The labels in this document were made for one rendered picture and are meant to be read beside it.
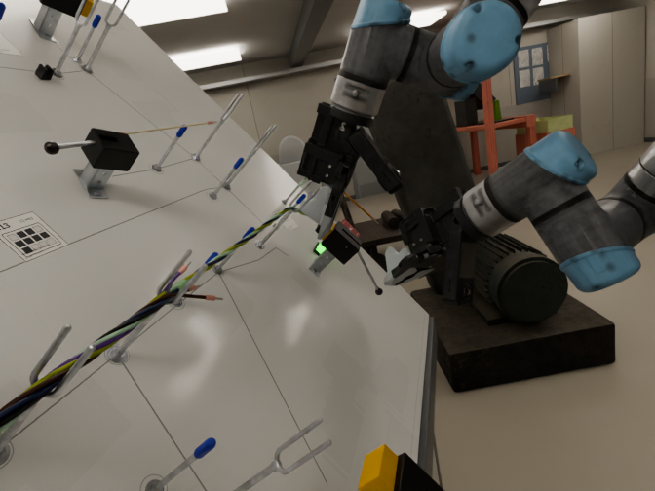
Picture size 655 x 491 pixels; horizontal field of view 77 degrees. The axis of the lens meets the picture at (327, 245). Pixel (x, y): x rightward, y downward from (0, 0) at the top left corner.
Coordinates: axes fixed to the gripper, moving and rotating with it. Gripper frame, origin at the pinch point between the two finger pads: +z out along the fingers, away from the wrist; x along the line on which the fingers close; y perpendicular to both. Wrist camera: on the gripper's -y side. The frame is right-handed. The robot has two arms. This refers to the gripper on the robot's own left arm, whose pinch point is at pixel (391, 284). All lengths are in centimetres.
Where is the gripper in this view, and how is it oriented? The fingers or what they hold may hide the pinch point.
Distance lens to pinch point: 73.9
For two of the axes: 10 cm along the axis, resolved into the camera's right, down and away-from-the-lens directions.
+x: -8.0, -0.6, -6.0
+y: -2.4, -8.8, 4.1
